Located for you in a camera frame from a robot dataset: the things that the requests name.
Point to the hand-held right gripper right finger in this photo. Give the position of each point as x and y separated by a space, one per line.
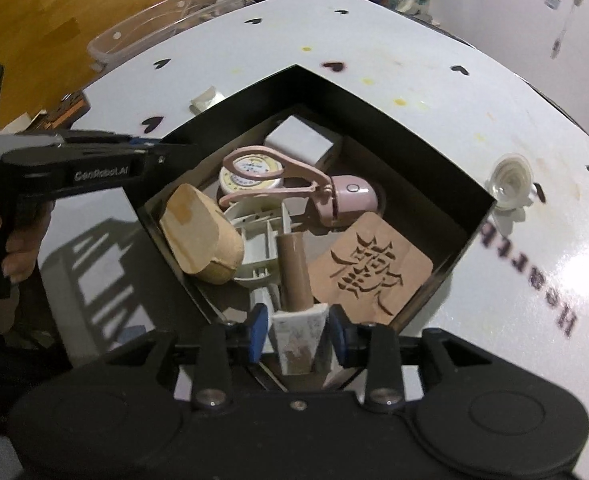
340 337

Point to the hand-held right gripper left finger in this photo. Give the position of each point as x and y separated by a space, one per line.
259 327

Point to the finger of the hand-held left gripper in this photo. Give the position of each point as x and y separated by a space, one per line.
99 137
169 157

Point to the brown white bottle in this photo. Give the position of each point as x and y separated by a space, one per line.
294 305

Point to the carved wooden coaster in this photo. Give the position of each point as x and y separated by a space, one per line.
374 267

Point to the round white tape measure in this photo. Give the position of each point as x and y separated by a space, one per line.
252 176

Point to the beige wooden block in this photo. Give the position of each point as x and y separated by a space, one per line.
199 240

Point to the grey plastic holder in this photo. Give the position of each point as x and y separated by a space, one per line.
257 235

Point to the black square box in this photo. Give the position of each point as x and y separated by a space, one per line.
414 175

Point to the person's left hand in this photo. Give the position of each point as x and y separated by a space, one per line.
22 255

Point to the orange black device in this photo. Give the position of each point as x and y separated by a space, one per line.
67 110

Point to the folded white paper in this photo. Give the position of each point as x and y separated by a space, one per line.
207 100

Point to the small white box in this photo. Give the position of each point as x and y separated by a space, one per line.
299 141

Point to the clear plastic storage bin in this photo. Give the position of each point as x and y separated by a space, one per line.
169 20

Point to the pink eyelash curler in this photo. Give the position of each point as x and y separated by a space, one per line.
347 200

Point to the white wall switch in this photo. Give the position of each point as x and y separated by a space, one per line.
553 0

